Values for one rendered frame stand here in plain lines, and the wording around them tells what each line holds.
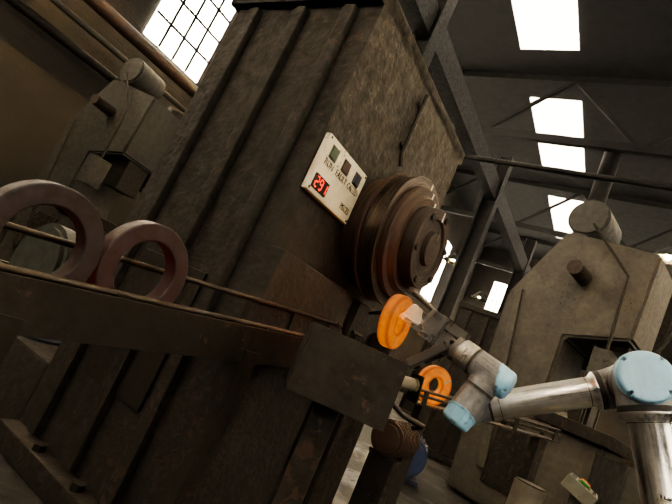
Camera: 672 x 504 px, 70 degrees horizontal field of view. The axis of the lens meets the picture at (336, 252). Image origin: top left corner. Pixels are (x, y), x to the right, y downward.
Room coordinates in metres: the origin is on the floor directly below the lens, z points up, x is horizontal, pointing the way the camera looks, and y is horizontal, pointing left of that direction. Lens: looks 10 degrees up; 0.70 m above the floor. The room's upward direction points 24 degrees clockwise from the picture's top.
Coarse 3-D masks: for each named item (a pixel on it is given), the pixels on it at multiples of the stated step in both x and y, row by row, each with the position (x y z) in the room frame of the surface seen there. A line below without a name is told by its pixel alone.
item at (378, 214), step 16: (400, 176) 1.55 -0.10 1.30; (416, 176) 1.51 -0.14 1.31; (384, 192) 1.48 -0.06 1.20; (400, 192) 1.46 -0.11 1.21; (384, 208) 1.43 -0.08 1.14; (368, 224) 1.47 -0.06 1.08; (384, 224) 1.45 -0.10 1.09; (368, 240) 1.47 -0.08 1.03; (368, 256) 1.48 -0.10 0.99; (368, 272) 1.51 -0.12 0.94; (368, 288) 1.57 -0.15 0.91; (384, 304) 1.63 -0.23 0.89
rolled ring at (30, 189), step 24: (0, 192) 0.67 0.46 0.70; (24, 192) 0.68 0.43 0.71; (48, 192) 0.70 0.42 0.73; (72, 192) 0.73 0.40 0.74; (0, 216) 0.67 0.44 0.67; (72, 216) 0.76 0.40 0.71; (96, 216) 0.77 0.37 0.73; (96, 240) 0.79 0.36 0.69; (72, 264) 0.79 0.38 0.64; (96, 264) 0.81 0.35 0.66
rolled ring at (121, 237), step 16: (128, 224) 0.84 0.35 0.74; (144, 224) 0.85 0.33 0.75; (160, 224) 0.87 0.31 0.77; (112, 240) 0.82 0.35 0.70; (128, 240) 0.83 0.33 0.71; (144, 240) 0.86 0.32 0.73; (160, 240) 0.88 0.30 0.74; (176, 240) 0.91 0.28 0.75; (112, 256) 0.82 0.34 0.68; (176, 256) 0.92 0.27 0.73; (96, 272) 0.81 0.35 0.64; (112, 272) 0.83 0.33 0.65; (176, 272) 0.94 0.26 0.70; (112, 288) 0.85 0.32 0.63; (160, 288) 0.94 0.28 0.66; (176, 288) 0.95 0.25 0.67
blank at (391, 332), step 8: (392, 296) 1.33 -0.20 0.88; (400, 296) 1.33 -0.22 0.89; (392, 304) 1.31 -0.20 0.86; (400, 304) 1.32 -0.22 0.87; (408, 304) 1.36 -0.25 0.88; (384, 312) 1.31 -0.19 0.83; (392, 312) 1.30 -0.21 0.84; (400, 312) 1.33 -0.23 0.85; (384, 320) 1.30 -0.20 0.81; (392, 320) 1.31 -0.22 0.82; (400, 320) 1.39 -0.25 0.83; (384, 328) 1.30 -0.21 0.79; (392, 328) 1.32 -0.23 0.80; (400, 328) 1.39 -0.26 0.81; (408, 328) 1.41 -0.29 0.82; (384, 336) 1.32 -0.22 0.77; (392, 336) 1.34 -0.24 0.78; (400, 336) 1.38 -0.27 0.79; (384, 344) 1.34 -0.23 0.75; (392, 344) 1.35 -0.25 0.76; (400, 344) 1.40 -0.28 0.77
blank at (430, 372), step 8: (424, 368) 1.95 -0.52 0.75; (432, 368) 1.93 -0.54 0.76; (440, 368) 1.94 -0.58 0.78; (424, 376) 1.92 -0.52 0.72; (432, 376) 1.94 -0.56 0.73; (440, 376) 1.95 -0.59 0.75; (448, 376) 1.96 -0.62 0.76; (424, 384) 1.93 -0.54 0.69; (440, 384) 1.97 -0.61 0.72; (448, 384) 1.97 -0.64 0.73; (440, 392) 1.96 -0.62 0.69; (448, 392) 1.97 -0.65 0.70; (432, 400) 1.95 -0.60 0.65
